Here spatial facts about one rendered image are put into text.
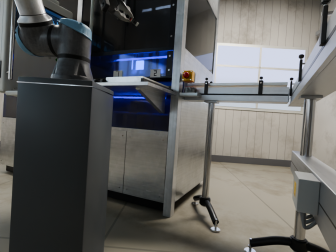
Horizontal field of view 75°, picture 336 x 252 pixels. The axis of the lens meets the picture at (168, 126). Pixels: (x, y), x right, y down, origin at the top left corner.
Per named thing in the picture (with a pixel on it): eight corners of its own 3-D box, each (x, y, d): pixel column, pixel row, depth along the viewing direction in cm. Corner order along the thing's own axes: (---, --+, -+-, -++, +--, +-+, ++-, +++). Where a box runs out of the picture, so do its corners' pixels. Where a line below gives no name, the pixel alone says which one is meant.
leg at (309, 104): (287, 244, 116) (298, 97, 114) (307, 249, 112) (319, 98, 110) (288, 252, 108) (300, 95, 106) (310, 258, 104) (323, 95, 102)
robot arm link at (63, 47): (80, 53, 77) (83, 14, 77) (45, 52, 79) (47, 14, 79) (96, 63, 89) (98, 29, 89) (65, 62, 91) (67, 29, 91)
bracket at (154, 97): (160, 113, 159) (161, 95, 159) (164, 113, 158) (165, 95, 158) (134, 109, 128) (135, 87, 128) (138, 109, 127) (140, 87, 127)
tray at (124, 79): (136, 91, 164) (137, 86, 164) (168, 91, 153) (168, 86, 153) (105, 83, 133) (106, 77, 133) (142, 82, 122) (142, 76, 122)
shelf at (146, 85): (105, 95, 191) (105, 93, 191) (180, 96, 162) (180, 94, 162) (56, 86, 147) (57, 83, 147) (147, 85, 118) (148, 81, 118)
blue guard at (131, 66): (7, 80, 238) (8, 63, 238) (172, 76, 157) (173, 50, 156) (7, 80, 237) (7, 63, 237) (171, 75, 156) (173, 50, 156)
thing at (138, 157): (72, 160, 333) (76, 101, 331) (207, 184, 246) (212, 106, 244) (-2, 171, 242) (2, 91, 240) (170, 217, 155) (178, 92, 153)
